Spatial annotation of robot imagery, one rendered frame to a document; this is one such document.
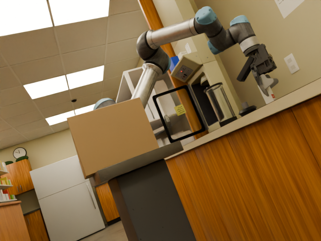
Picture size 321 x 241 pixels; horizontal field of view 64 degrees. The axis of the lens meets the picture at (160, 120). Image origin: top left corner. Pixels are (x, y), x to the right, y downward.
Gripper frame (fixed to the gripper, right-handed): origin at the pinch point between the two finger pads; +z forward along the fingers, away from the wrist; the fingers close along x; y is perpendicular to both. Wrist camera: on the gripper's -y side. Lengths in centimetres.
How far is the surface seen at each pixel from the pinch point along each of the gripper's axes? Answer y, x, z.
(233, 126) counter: -17.4, -5.3, 7.2
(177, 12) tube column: -45, 49, -85
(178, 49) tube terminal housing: -63, 61, -67
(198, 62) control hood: -44, 45, -44
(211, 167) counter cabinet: -52, 22, 24
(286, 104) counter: 10.2, -23.6, 7.6
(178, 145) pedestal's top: -26.6, -36.4, 6.5
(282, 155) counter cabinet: -1.5, -12.2, 24.2
